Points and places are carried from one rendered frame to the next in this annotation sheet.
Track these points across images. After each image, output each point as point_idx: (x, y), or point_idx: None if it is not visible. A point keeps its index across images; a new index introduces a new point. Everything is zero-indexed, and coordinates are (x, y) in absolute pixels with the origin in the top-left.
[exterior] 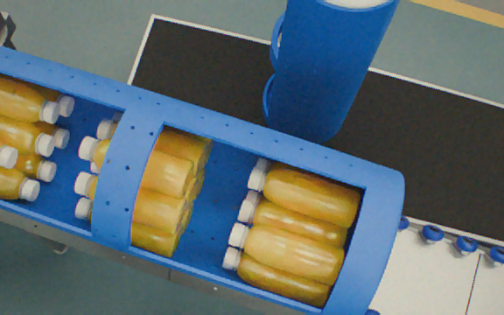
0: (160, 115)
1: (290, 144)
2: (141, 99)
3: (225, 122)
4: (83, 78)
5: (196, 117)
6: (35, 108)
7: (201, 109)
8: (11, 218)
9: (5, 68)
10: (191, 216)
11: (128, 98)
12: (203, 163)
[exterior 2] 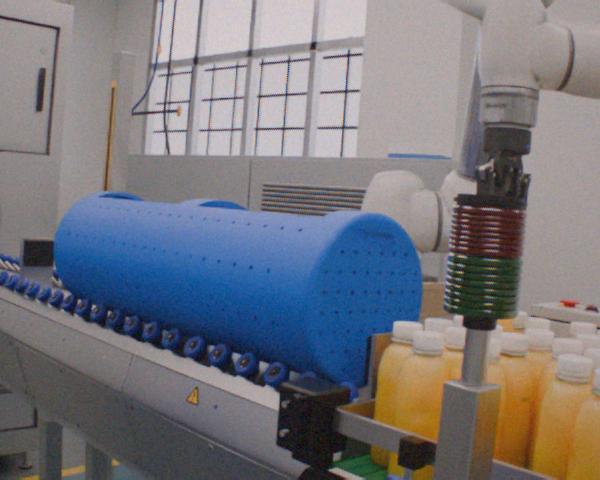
0: (176, 206)
1: (111, 209)
2: (179, 216)
3: (137, 213)
4: (210, 222)
5: (153, 211)
6: None
7: (141, 225)
8: None
9: (271, 214)
10: None
11: (188, 212)
12: None
